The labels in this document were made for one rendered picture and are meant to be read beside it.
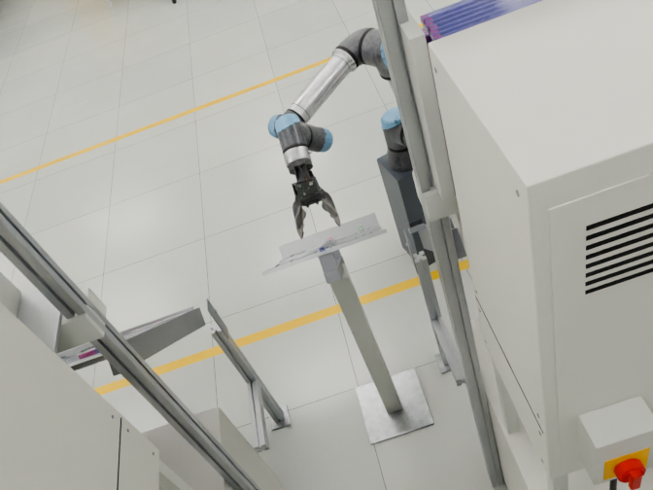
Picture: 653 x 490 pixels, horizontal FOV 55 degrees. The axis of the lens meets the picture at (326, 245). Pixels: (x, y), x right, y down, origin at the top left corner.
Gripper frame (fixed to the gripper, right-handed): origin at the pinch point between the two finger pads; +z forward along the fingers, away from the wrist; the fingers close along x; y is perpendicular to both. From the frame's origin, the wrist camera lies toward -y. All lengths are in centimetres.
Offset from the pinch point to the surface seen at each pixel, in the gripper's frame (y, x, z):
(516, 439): 5, 32, 68
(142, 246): -157, -108, -63
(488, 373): -6, 32, 51
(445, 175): 69, 27, 15
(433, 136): 76, 27, 10
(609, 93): 107, 40, 22
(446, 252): 45, 26, 24
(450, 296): 34, 25, 31
